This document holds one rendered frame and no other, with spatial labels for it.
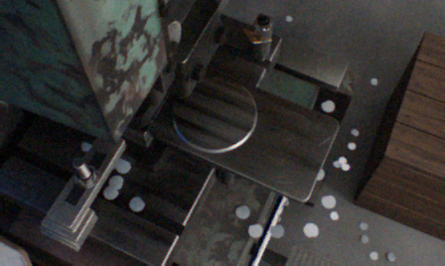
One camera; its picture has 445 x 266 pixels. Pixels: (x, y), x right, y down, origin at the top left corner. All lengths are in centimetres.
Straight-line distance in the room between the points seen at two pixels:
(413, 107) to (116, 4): 107
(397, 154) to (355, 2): 80
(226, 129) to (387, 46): 117
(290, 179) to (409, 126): 63
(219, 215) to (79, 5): 60
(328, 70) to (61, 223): 54
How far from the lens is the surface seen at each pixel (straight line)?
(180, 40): 65
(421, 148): 134
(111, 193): 86
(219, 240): 89
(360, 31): 192
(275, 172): 78
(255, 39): 88
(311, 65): 103
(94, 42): 39
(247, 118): 81
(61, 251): 94
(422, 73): 144
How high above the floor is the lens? 150
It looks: 63 degrees down
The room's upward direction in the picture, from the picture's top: straight up
